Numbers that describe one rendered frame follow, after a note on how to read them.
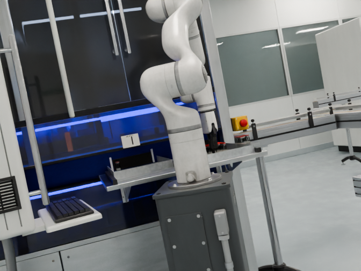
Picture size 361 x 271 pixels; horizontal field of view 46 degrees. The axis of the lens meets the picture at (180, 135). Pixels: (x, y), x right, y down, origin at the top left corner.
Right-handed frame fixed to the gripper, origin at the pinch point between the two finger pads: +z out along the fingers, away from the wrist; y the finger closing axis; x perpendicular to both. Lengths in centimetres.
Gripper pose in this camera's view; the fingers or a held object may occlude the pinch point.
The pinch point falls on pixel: (213, 143)
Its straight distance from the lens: 198.9
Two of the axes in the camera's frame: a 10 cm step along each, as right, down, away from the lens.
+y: 2.4, 0.0, -9.7
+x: 9.5, -1.9, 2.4
